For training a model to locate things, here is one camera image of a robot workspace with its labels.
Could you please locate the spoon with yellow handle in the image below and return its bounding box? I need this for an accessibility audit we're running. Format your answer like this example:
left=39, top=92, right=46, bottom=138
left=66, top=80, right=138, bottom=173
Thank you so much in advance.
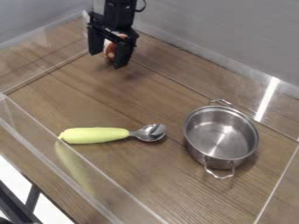
left=59, top=123, right=167, bottom=144

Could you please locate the clear acrylic corner bracket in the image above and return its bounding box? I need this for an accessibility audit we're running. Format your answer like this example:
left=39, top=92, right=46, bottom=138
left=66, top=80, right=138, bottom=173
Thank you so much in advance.
left=82, top=10, right=90, bottom=39

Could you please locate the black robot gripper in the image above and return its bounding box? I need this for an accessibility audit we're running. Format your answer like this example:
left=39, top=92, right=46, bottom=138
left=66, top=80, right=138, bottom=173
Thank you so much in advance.
left=88, top=11, right=139, bottom=69

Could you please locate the red white toy mushroom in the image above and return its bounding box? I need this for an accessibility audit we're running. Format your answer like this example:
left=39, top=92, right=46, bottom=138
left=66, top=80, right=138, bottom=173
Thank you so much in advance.
left=103, top=39, right=118, bottom=60

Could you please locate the clear acrylic enclosure wall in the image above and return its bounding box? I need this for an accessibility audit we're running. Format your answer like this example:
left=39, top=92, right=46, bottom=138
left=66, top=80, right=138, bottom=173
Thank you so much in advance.
left=0, top=14, right=299, bottom=224

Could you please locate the stainless steel pot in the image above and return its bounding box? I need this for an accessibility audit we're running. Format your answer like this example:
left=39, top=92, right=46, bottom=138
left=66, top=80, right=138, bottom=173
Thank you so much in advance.
left=182, top=98, right=259, bottom=179

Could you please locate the black metal table frame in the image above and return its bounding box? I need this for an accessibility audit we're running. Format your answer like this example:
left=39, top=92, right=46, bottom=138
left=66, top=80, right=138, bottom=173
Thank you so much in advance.
left=0, top=180, right=43, bottom=224

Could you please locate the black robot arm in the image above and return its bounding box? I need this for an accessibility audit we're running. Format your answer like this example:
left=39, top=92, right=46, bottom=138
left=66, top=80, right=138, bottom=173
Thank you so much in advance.
left=87, top=0, right=146, bottom=69

